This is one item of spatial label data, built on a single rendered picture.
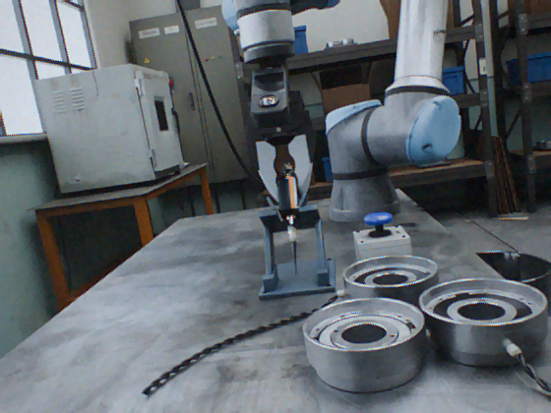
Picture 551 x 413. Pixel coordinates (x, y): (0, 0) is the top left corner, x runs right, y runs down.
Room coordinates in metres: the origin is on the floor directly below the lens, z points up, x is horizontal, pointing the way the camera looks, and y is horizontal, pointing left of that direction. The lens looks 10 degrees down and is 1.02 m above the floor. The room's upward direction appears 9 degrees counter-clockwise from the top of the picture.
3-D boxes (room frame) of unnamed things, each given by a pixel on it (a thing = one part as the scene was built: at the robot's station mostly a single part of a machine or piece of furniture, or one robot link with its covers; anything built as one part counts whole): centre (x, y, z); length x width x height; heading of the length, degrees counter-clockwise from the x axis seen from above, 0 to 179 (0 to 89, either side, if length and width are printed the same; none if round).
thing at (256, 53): (0.70, -0.02, 1.06); 0.09 x 0.08 x 0.12; 172
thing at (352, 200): (1.01, -0.19, 0.85); 0.15 x 0.15 x 0.10
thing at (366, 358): (0.39, -0.06, 0.82); 0.10 x 0.10 x 0.04
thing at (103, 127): (2.92, 0.83, 1.10); 0.62 x 0.61 x 0.65; 174
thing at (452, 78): (4.02, -1.36, 1.11); 0.52 x 0.38 x 0.22; 84
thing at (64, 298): (3.11, 0.86, 0.39); 1.50 x 0.62 x 0.78; 174
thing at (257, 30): (0.69, -0.02, 1.14); 0.08 x 0.08 x 0.05
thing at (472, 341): (0.40, -0.17, 0.82); 0.10 x 0.10 x 0.04
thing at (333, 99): (4.07, -0.70, 1.19); 0.52 x 0.42 x 0.38; 84
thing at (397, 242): (0.66, -0.14, 0.82); 0.08 x 0.07 x 0.05; 174
